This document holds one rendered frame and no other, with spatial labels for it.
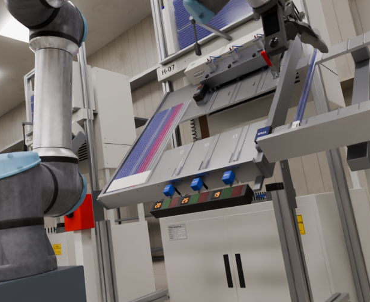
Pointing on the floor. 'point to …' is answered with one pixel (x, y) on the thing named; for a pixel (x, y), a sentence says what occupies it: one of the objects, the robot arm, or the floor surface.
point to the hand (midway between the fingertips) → (302, 63)
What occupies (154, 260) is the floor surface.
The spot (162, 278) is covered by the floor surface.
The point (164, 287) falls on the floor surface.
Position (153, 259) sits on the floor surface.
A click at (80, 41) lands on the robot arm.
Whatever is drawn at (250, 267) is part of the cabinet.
